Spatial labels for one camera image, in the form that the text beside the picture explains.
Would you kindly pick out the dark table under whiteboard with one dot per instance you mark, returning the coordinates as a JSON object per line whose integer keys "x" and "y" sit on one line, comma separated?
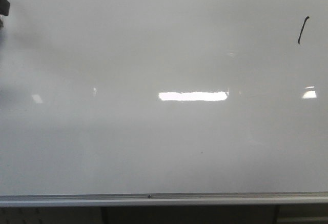
{"x": 307, "y": 213}

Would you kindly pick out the black object at left edge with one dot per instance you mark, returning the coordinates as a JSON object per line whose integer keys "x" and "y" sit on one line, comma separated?
{"x": 4, "y": 7}

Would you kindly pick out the white whiteboard with aluminium frame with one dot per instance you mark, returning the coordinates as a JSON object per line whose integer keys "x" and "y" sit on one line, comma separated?
{"x": 163, "y": 102}

